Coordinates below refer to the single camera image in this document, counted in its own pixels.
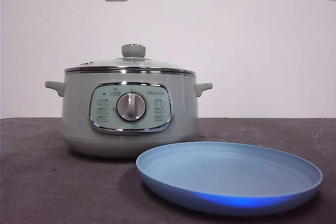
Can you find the pale green electric steamer pot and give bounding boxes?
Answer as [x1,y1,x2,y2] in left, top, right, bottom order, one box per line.
[44,71,213,159]

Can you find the glass lid with round knob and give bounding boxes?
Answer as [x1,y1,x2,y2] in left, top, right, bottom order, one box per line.
[64,44,196,74]

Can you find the blue round plate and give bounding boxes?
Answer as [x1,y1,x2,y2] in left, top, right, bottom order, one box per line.
[135,141,323,217]

